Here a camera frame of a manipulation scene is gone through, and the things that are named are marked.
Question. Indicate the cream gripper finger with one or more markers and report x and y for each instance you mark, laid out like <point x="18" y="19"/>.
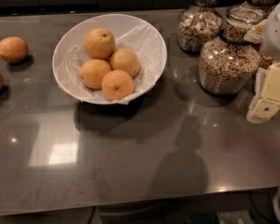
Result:
<point x="266" y="102"/>
<point x="254" y="35"/>

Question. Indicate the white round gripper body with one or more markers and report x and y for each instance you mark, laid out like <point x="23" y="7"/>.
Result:
<point x="277" y="34"/>

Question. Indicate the white paper bowl liner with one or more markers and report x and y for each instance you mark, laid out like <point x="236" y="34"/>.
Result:
<point x="146" y="50"/>

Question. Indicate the white bowl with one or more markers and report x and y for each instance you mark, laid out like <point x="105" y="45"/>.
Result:
<point x="121" y="25"/>

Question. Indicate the orange at bowl front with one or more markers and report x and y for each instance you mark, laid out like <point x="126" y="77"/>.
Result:
<point x="116" y="85"/>

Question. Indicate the large glass jar cereal rings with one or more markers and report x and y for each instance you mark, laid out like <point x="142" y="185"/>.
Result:
<point x="228" y="62"/>

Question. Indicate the glass jar puffed cereal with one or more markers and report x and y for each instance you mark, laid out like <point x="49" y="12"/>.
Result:
<point x="198" y="24"/>

